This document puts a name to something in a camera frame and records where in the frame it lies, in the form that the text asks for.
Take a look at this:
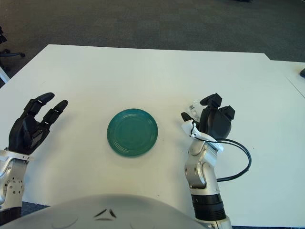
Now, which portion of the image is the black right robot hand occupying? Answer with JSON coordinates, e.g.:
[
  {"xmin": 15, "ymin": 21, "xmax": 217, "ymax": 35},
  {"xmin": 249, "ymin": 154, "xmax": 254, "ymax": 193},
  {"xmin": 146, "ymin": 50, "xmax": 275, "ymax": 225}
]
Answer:
[{"xmin": 181, "ymin": 93, "xmax": 236, "ymax": 139}]

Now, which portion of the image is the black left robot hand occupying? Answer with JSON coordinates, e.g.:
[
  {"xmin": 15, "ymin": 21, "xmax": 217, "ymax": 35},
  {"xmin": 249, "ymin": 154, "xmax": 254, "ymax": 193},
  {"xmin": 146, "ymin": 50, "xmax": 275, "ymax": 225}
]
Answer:
[{"xmin": 8, "ymin": 92, "xmax": 69, "ymax": 155}]

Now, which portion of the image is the clear plastic bottle blue cap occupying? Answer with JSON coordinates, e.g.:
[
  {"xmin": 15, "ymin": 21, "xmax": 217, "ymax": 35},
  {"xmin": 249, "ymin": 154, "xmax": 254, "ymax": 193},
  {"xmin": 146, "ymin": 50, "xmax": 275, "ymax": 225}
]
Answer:
[{"xmin": 188, "ymin": 99, "xmax": 205, "ymax": 122}]

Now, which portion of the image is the green round plate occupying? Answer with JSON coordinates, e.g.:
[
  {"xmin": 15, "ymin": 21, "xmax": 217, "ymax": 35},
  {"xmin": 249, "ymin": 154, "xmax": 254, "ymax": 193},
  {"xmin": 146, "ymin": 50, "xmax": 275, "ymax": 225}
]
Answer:
[{"xmin": 106, "ymin": 108, "xmax": 159, "ymax": 157}]

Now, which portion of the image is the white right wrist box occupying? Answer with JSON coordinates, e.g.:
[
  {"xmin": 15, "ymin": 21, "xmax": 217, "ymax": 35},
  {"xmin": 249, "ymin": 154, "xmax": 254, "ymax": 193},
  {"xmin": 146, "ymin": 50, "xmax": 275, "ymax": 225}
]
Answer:
[{"xmin": 181, "ymin": 121, "xmax": 203, "ymax": 138}]

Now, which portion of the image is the black office chair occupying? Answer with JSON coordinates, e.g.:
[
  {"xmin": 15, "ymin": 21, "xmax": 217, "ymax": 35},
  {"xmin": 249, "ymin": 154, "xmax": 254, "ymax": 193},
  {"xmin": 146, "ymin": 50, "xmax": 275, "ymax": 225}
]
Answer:
[{"xmin": 0, "ymin": 23, "xmax": 26, "ymax": 72}]

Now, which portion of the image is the grey robot torso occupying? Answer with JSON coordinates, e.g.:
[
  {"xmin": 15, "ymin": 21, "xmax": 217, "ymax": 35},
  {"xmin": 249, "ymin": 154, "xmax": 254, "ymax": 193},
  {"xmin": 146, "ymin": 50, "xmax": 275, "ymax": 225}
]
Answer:
[{"xmin": 0, "ymin": 194, "xmax": 215, "ymax": 229}]

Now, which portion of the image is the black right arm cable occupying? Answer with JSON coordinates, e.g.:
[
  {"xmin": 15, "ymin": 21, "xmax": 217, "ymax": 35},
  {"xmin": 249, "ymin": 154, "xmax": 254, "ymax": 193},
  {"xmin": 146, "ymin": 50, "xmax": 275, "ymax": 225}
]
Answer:
[{"xmin": 204, "ymin": 138, "xmax": 252, "ymax": 183}]

